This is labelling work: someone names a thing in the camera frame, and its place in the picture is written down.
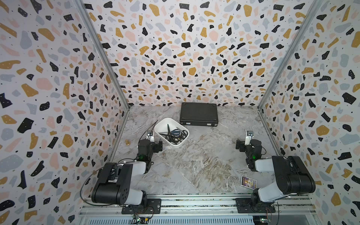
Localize white plastic storage box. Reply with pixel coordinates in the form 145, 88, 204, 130
154, 118, 190, 148

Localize all black scissors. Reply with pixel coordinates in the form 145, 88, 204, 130
166, 124, 173, 141

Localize blue handled scissors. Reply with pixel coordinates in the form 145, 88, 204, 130
171, 129, 182, 137

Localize large black handled scissors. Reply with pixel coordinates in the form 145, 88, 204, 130
177, 129, 188, 141

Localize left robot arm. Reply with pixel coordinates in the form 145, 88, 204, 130
91, 139, 163, 207

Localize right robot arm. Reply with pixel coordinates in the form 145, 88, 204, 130
235, 139, 316, 206

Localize purple card box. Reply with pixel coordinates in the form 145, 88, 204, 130
241, 175, 257, 190

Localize black ribbed hard case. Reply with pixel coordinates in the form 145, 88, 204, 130
180, 102, 218, 127

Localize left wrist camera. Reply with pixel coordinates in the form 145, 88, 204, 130
146, 130, 154, 142

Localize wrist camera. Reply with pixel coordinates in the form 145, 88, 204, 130
146, 130, 154, 142
245, 131, 254, 145

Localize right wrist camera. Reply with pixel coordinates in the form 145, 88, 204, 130
245, 131, 254, 145

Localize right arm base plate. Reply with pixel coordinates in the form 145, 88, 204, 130
235, 198, 276, 213

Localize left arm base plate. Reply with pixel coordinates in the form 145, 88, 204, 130
121, 198, 162, 215

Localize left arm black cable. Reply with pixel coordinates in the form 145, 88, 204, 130
79, 167, 113, 207

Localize aluminium rail frame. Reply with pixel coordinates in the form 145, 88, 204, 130
79, 194, 321, 225

